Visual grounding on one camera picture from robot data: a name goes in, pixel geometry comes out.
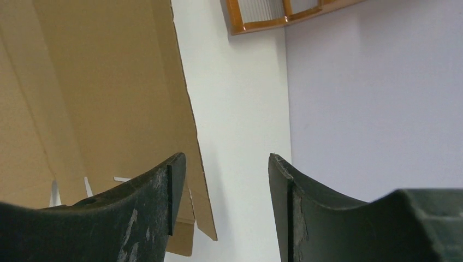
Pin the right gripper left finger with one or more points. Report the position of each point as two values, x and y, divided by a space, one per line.
130 222

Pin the orange wooden shelf rack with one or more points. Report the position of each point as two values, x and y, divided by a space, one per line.
253 16

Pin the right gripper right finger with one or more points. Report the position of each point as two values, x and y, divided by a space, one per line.
316 223

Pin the brown cardboard box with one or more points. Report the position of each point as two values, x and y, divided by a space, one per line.
93 94

